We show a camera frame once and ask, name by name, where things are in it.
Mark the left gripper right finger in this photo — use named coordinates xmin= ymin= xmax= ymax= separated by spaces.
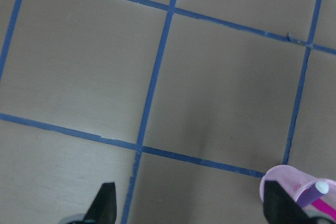
xmin=263 ymin=180 xmax=335 ymax=224

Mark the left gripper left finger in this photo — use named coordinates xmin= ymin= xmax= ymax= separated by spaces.
xmin=59 ymin=182 xmax=117 ymax=224

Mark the pink pen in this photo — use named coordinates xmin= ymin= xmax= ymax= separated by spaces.
xmin=312 ymin=199 xmax=335 ymax=221

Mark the pink mesh cup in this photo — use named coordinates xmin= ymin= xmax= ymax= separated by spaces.
xmin=259 ymin=165 xmax=335 ymax=220

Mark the purple pen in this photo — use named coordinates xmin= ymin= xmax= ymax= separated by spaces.
xmin=297 ymin=181 xmax=329 ymax=208

